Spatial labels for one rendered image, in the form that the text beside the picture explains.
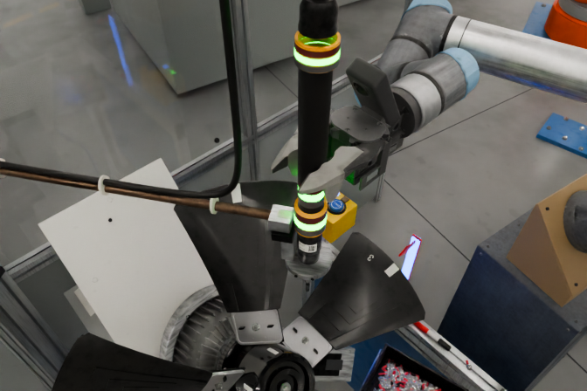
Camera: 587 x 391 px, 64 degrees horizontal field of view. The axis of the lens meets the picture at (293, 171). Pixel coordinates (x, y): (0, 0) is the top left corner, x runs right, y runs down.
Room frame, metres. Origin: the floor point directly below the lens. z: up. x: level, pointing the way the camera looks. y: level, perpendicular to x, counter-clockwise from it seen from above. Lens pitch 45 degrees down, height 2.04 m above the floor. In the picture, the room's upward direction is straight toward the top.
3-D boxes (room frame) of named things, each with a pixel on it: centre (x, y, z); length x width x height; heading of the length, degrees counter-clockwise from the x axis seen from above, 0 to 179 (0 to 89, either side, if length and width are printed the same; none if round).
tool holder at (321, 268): (0.40, -0.01, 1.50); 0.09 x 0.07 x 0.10; 78
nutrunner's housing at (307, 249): (0.40, -0.02, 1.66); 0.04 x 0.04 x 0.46
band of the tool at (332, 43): (0.40, -0.02, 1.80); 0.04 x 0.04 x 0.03
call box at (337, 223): (0.86, -0.09, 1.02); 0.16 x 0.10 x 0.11; 43
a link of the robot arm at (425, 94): (0.53, -0.16, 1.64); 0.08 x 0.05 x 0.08; 43
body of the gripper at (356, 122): (0.47, -0.10, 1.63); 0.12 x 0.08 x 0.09; 133
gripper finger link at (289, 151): (0.42, -0.01, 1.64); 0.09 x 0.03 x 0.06; 123
